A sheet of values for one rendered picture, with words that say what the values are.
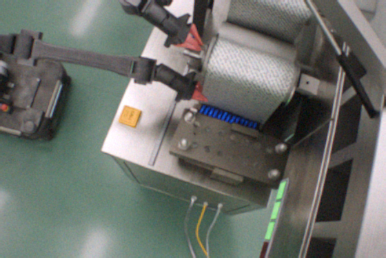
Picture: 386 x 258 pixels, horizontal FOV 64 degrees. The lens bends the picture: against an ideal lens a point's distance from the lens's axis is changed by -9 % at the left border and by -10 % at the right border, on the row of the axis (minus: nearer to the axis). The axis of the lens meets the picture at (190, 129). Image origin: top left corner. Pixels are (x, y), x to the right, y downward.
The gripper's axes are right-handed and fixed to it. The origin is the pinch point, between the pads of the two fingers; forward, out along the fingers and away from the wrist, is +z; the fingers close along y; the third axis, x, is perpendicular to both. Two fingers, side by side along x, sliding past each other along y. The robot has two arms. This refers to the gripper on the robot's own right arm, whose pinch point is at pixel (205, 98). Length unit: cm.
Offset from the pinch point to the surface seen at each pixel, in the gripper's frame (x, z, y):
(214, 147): 0.4, 8.9, 14.2
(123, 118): -26.3, -16.4, 12.1
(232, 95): 12.7, 1.7, 0.3
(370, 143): 64, -1, 21
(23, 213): -138, -25, 70
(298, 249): 46, 9, 40
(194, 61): 2.1, -9.6, -8.9
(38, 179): -138, -24, 46
